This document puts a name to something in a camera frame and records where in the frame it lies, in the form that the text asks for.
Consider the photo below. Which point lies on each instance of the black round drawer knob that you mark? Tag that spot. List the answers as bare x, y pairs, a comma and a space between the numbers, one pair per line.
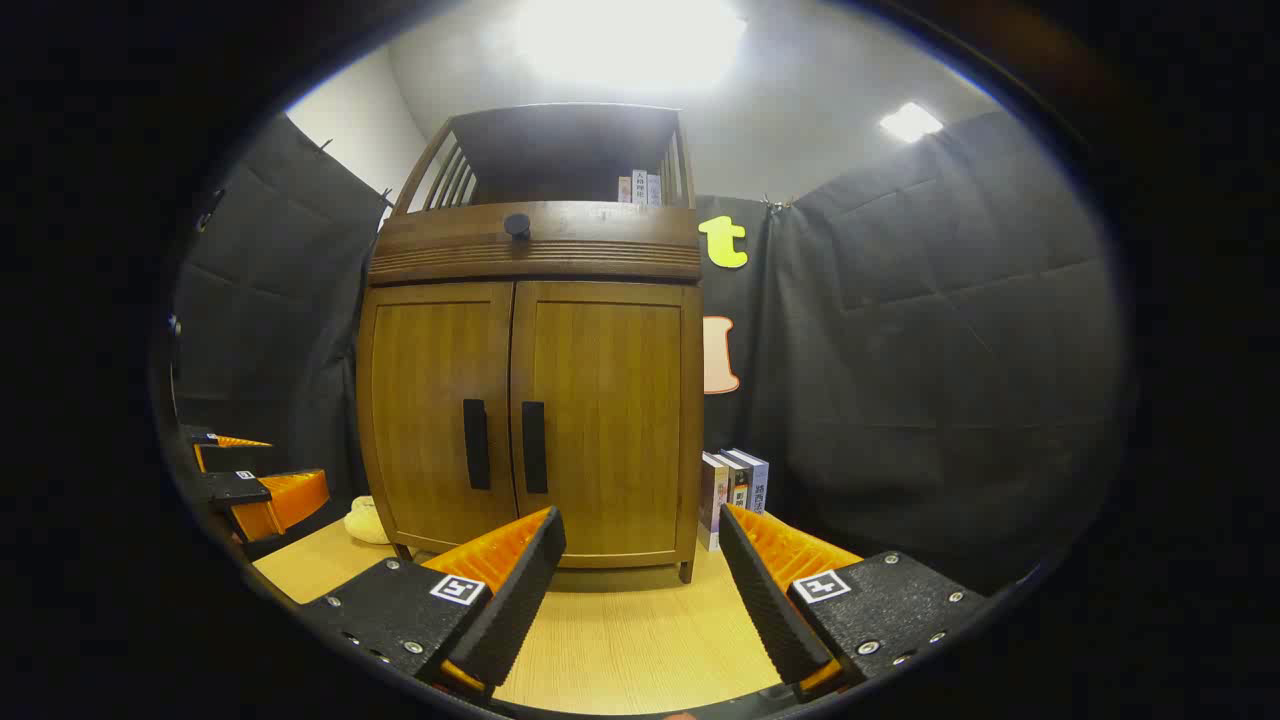
517, 225

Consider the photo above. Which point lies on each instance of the wooden shoe cabinet door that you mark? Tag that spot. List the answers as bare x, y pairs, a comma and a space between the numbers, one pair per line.
425, 400
610, 400

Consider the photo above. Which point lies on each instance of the cream plush toy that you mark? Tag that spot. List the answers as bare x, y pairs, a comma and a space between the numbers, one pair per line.
366, 522

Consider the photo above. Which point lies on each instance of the wooden cabinet drawer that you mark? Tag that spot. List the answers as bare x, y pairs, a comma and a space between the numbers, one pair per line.
600, 240

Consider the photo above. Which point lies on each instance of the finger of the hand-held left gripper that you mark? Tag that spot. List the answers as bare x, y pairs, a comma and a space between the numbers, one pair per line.
235, 488
200, 436

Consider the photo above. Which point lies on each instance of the standing book with dark spine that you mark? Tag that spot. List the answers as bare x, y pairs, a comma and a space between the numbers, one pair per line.
739, 480

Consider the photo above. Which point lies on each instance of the thin grey book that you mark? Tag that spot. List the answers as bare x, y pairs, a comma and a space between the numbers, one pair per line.
654, 189

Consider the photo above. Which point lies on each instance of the standing book with white spine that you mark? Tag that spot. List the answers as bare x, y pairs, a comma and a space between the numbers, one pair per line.
758, 482

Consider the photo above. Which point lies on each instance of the large ceiling light panel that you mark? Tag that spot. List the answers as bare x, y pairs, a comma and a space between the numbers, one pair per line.
630, 40

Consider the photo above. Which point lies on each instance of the standing book with pale cover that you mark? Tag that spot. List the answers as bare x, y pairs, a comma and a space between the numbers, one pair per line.
712, 500

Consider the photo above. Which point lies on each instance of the wooden double-door shoe cabinet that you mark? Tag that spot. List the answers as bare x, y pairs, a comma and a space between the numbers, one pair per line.
600, 420

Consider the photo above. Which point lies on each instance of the black backdrop cloth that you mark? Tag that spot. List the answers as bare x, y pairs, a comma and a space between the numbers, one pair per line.
930, 340

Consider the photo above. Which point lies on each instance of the small ceiling light panel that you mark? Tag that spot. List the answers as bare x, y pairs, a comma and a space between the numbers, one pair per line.
910, 122

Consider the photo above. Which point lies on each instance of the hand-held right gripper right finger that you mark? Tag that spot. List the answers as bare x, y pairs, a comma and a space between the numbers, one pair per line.
765, 590

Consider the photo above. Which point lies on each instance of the thin white book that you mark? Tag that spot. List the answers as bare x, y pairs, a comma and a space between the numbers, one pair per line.
639, 187

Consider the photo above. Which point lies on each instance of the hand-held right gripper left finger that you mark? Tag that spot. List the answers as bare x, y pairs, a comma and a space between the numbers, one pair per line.
520, 590

